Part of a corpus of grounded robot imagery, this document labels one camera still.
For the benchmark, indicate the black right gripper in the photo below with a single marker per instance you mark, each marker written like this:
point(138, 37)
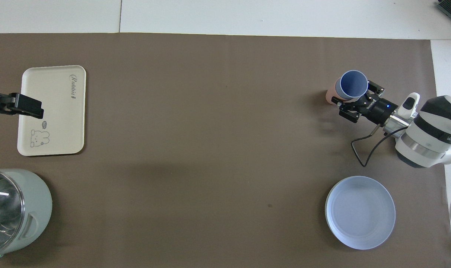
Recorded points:
point(378, 109)

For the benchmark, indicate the blue ribbed cup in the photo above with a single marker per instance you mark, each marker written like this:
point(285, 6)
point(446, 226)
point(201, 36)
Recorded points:
point(353, 83)

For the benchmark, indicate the pink cup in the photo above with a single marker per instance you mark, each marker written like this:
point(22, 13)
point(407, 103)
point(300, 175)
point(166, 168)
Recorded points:
point(330, 96)

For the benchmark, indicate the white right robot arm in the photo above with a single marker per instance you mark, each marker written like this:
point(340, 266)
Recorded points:
point(434, 130)

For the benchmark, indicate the cream tray with rabbit print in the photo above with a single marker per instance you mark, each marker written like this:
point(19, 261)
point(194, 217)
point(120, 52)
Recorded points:
point(57, 123)

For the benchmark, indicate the pale green electric pot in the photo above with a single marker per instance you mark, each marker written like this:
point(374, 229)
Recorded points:
point(39, 208)

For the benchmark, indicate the lavender blue plate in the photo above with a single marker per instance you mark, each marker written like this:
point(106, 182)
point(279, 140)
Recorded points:
point(359, 212)

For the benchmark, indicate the glass pot lid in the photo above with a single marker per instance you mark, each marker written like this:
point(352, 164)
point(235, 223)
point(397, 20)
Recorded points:
point(3, 223)

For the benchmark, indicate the brown table mat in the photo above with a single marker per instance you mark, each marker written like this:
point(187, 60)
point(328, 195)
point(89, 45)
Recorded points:
point(210, 130)

